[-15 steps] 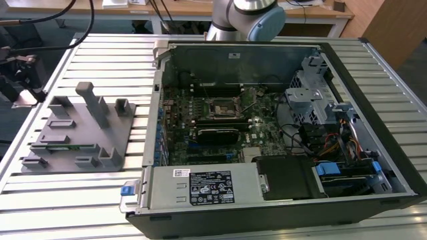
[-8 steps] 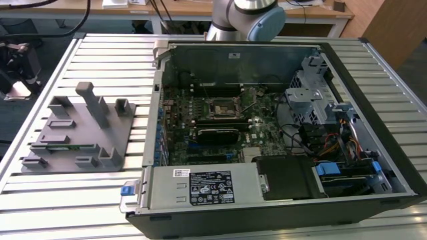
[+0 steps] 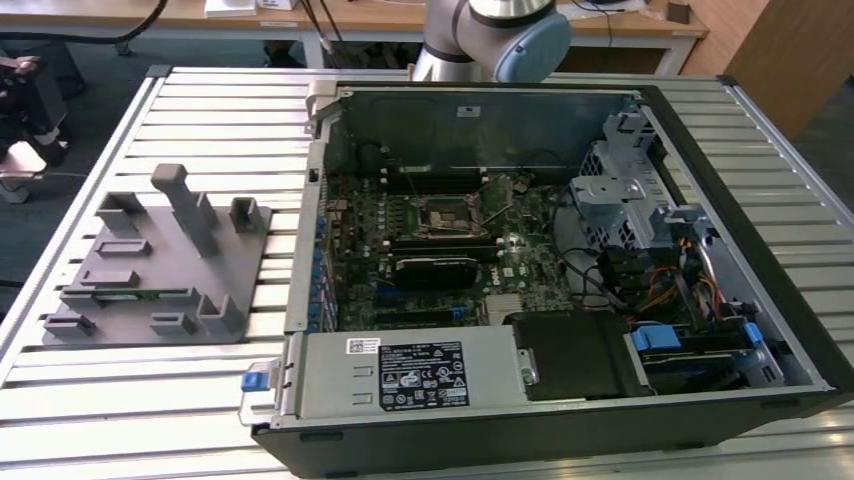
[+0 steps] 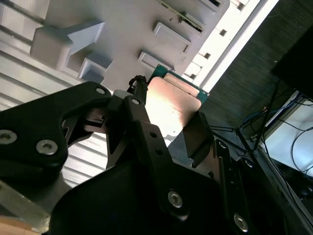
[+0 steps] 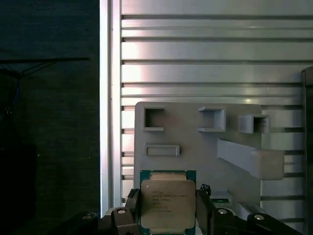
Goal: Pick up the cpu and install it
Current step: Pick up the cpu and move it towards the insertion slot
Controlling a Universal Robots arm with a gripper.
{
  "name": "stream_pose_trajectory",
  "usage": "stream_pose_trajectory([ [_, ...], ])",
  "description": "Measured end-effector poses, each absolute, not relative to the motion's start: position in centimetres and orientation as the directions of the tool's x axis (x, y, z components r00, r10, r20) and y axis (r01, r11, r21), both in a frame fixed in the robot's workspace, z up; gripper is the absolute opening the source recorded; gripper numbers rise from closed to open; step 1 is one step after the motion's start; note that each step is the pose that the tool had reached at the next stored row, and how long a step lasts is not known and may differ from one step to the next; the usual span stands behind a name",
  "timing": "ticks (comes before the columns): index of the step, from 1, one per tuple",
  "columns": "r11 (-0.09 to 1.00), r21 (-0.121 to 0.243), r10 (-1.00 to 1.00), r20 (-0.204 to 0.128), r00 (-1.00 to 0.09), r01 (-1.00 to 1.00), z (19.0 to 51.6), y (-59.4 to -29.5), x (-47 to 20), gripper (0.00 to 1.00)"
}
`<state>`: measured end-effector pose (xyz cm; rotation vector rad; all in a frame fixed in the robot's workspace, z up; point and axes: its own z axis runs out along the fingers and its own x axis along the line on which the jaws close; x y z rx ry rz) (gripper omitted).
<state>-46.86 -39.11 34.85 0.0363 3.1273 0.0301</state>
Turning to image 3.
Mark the metal locking lever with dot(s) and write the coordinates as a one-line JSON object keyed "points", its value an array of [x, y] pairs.
{"points": [[497, 214], [414, 187]]}

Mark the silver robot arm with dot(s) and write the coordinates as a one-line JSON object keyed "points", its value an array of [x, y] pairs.
{"points": [[454, 30]]}

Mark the CPU socket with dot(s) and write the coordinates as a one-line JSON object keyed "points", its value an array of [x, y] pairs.
{"points": [[443, 217]]}

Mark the white box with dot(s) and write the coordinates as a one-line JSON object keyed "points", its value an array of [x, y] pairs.
{"points": [[275, 4], [230, 9]]}

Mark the grey plastic parts rack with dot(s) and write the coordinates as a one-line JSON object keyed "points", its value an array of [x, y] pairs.
{"points": [[167, 265]]}

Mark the wooden desk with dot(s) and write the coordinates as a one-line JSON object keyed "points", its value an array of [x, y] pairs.
{"points": [[281, 22]]}

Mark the green RAM stick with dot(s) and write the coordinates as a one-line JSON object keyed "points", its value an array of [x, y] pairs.
{"points": [[443, 254], [150, 295]]}

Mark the blue expansion slot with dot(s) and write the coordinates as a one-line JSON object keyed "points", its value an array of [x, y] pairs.
{"points": [[386, 291]]}

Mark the blue case latch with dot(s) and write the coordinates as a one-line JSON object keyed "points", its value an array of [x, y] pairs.
{"points": [[254, 382]]}

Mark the black graphics card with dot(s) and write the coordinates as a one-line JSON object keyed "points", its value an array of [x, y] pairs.
{"points": [[434, 275]]}

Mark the silver power supply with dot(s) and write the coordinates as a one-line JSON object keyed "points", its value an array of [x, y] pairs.
{"points": [[327, 370]]}

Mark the black expansion slot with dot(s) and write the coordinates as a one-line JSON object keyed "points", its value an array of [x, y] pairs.
{"points": [[414, 318]]}

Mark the round coin battery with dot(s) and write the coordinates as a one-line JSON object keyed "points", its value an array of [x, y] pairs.
{"points": [[524, 184]]}

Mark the green motherboard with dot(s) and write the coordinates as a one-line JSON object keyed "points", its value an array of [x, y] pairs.
{"points": [[534, 235]]}

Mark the silver chipset heatsink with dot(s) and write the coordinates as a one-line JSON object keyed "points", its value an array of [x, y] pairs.
{"points": [[504, 306]]}

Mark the silver drive cage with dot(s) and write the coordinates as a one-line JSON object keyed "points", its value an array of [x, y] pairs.
{"points": [[604, 197]]}

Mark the black PC case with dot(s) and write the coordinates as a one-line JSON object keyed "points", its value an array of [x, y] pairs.
{"points": [[468, 440]]}

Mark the black plastic shroud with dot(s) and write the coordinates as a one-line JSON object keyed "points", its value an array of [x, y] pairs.
{"points": [[574, 357]]}

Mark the small brown box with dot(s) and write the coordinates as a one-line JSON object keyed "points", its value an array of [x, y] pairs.
{"points": [[680, 12]]}

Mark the hard disk in blue carrier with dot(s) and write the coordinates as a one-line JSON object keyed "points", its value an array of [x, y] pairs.
{"points": [[657, 340]]}

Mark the wooden cabinet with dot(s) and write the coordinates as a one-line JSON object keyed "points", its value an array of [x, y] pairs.
{"points": [[788, 50]]}

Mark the silver disk bay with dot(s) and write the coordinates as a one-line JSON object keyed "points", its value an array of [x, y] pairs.
{"points": [[768, 367]]}

